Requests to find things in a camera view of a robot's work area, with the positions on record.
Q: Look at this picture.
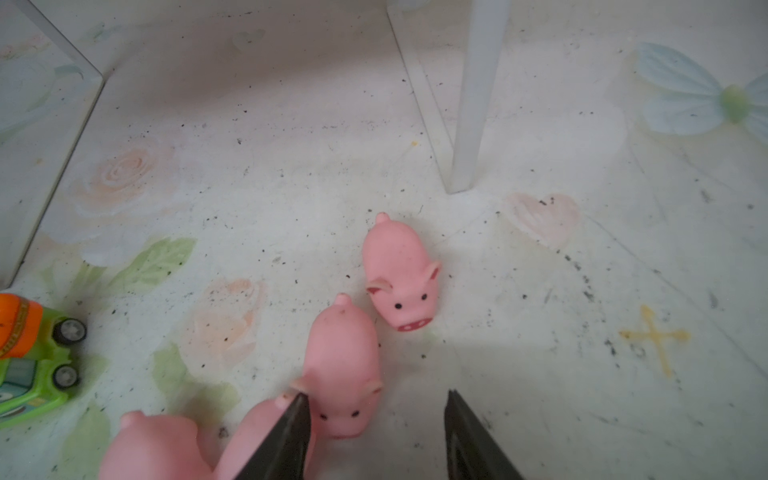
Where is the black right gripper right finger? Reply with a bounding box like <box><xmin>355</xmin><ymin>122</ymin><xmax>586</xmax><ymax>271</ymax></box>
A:
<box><xmin>444</xmin><ymin>390</ymin><xmax>524</xmax><ymax>480</ymax></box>

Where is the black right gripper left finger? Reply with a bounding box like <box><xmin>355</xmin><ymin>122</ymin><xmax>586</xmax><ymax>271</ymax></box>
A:
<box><xmin>235</xmin><ymin>393</ymin><xmax>311</xmax><ymax>480</ymax></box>

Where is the pink toy pig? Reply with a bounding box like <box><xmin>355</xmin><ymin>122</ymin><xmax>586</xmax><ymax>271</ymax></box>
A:
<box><xmin>362</xmin><ymin>212</ymin><xmax>442</xmax><ymax>332</ymax></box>
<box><xmin>214</xmin><ymin>394</ymin><xmax>316</xmax><ymax>479</ymax></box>
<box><xmin>291</xmin><ymin>293</ymin><xmax>383</xmax><ymax>439</ymax></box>
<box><xmin>98</xmin><ymin>410</ymin><xmax>213</xmax><ymax>480</ymax></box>

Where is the green orange toy car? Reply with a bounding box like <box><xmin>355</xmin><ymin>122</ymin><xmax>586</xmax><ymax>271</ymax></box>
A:
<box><xmin>1</xmin><ymin>293</ymin><xmax>87</xmax><ymax>428</ymax></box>

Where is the white frame wooden shelf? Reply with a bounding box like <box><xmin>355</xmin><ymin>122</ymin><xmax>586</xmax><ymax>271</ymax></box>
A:
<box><xmin>1</xmin><ymin>1</ymin><xmax>510</xmax><ymax>289</ymax></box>

